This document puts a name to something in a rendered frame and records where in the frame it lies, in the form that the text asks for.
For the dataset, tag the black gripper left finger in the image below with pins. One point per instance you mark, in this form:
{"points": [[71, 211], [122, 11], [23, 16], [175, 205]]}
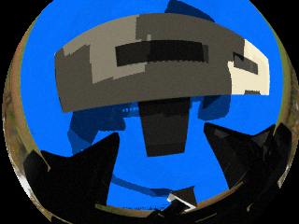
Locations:
{"points": [[90, 170]]}

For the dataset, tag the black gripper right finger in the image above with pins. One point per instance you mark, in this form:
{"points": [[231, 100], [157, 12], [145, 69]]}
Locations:
{"points": [[235, 151]]}

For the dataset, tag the black two-prong plug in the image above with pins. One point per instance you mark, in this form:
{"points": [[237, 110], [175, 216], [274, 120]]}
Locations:
{"points": [[164, 125]]}

